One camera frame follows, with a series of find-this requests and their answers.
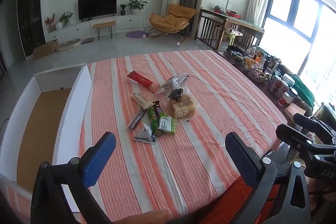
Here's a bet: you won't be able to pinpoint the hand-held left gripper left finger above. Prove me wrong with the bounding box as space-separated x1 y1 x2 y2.
31 132 116 224

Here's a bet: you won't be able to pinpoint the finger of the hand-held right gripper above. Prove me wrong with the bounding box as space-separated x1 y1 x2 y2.
293 113 336 136
276 123 319 159

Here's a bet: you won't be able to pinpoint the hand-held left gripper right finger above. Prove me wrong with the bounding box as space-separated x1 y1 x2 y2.
225 132 313 224

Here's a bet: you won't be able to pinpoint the white triangular snack packet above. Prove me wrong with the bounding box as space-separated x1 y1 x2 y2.
134 123 156 144

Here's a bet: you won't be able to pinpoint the dark stick snack packet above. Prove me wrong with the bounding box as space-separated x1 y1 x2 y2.
128 108 147 131

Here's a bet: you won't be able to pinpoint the white cardboard box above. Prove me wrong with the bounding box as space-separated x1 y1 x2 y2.
0 63 93 214

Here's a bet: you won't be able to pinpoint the green tube snack packet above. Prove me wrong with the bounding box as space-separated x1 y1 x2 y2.
147 106 161 136

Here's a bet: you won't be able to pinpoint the cream biscuit packet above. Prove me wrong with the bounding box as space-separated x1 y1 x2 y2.
131 92 155 109

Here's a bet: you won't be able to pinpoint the green white snack packet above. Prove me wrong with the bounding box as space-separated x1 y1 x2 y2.
157 113 177 134

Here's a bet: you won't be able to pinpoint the packaged bread loaf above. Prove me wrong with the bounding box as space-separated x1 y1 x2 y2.
163 94 204 125

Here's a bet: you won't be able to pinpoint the red snack packet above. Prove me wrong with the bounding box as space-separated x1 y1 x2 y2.
126 70 160 94

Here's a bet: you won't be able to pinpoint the clear snack bag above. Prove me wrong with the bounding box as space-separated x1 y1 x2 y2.
155 74 190 94

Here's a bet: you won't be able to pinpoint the basket of snacks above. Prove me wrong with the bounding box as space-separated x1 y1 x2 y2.
243 59 272 83

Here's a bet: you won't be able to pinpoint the person's left hand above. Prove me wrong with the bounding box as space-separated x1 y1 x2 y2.
122 210 168 224

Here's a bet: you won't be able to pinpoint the small orange box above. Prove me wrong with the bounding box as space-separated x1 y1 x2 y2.
285 103 306 119

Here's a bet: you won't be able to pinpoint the green bag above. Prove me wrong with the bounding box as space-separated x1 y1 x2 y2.
290 74 315 109

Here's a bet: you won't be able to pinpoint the orange knitted fabric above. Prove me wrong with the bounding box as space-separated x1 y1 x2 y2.
205 177 289 224

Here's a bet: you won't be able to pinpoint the group of jars and bottles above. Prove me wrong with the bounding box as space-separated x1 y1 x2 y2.
262 52 300 107

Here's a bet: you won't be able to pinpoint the orange striped tablecloth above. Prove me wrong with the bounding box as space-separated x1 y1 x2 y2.
5 50 289 224

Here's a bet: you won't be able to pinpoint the basket of black items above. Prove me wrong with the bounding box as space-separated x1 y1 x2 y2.
223 45 247 63

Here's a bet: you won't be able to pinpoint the black framed window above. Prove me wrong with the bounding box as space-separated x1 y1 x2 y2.
259 0 336 98

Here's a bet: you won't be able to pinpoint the beige cat scratcher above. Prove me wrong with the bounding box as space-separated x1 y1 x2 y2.
56 39 82 52

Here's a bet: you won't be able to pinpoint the wooden dining table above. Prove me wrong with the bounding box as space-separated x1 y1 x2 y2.
197 9 265 48

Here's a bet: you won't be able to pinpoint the brown cardboard box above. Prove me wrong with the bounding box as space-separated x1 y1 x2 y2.
33 39 59 60

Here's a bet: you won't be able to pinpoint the purple round mat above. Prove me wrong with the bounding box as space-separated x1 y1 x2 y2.
125 30 147 39

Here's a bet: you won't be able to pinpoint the wooden chair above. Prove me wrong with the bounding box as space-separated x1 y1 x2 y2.
197 10 227 50

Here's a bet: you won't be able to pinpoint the wooden stool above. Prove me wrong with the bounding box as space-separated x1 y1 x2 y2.
92 21 116 40

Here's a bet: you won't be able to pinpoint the white tv cabinet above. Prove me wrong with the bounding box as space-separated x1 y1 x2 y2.
45 14 145 43

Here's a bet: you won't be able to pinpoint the plant in white vase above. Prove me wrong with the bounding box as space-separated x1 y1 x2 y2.
58 11 74 29

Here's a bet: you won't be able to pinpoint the red flowers in vase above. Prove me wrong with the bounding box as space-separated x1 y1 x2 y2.
45 13 56 32

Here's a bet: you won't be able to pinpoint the black television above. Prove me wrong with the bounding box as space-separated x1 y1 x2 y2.
78 0 118 22

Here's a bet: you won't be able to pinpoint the yellow rocking chair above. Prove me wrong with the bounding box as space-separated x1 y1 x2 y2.
146 4 197 43

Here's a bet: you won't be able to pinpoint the large leafy potted plant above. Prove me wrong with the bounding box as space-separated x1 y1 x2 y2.
127 0 148 14

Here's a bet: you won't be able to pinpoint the dark wall cabinet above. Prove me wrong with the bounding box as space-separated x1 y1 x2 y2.
17 0 45 58

